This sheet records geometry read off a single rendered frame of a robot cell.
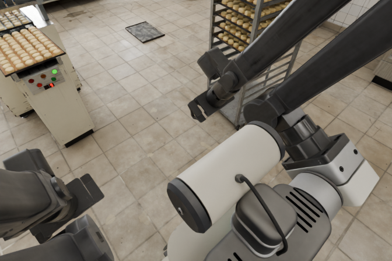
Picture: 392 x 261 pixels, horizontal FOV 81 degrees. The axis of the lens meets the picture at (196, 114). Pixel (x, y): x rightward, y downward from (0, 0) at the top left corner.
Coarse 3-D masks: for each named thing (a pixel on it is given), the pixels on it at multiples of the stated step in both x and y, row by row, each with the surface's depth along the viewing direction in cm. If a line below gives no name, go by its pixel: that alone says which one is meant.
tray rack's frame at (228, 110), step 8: (296, 48) 201; (296, 56) 208; (288, 72) 219; (256, 88) 257; (256, 96) 248; (232, 104) 239; (224, 112) 231; (232, 112) 231; (232, 120) 224; (240, 120) 224; (240, 128) 230
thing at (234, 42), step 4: (224, 32) 194; (220, 36) 190; (224, 36) 192; (228, 36) 194; (232, 36) 190; (224, 40) 188; (228, 40) 185; (232, 40) 185; (236, 40) 185; (232, 44) 184; (236, 44) 181; (240, 44) 183; (244, 44) 181; (236, 48) 180; (240, 48) 176; (244, 48) 177
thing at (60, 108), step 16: (48, 64) 169; (32, 96) 169; (48, 96) 178; (64, 96) 187; (48, 112) 185; (64, 112) 194; (80, 112) 206; (48, 128) 192; (64, 128) 202; (80, 128) 215; (64, 144) 215
